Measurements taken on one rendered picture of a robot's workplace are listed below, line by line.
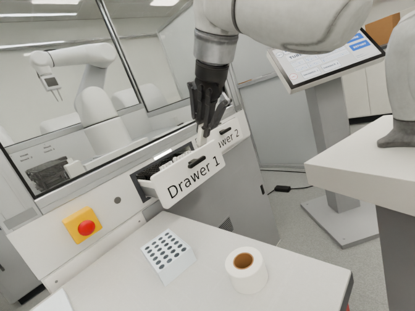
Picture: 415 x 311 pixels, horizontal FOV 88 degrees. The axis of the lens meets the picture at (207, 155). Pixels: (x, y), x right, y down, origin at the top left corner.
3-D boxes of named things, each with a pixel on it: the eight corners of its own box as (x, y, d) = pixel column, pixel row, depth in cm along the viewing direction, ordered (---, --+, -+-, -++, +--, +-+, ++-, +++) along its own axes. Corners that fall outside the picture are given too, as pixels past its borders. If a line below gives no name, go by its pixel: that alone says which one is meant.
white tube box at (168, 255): (197, 260, 48) (191, 247, 47) (165, 287, 44) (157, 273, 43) (173, 239, 59) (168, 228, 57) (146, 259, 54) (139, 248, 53)
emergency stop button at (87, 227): (98, 229, 58) (91, 217, 56) (83, 239, 55) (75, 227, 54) (95, 227, 60) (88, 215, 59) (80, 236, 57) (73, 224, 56)
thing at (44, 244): (251, 134, 118) (243, 108, 114) (39, 281, 55) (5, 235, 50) (160, 144, 188) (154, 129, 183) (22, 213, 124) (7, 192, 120)
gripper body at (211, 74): (238, 63, 47) (230, 101, 53) (209, 51, 51) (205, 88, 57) (217, 69, 43) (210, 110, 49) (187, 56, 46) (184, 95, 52)
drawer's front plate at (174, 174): (225, 165, 81) (217, 138, 78) (167, 210, 63) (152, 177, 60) (222, 165, 82) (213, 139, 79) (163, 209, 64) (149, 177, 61)
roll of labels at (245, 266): (275, 282, 37) (270, 264, 36) (240, 302, 36) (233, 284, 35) (256, 256, 44) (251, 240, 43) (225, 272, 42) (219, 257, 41)
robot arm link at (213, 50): (214, 23, 48) (210, 52, 52) (184, 26, 42) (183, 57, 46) (247, 34, 44) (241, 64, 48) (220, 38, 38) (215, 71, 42)
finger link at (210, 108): (216, 84, 52) (220, 86, 51) (210, 123, 59) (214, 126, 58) (205, 87, 49) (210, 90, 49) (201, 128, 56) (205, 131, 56)
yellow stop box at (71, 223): (104, 228, 61) (92, 207, 59) (78, 246, 56) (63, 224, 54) (99, 224, 64) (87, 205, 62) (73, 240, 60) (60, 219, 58)
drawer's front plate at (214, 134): (243, 137, 111) (237, 116, 107) (206, 162, 92) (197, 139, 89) (240, 137, 112) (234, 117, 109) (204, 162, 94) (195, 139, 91)
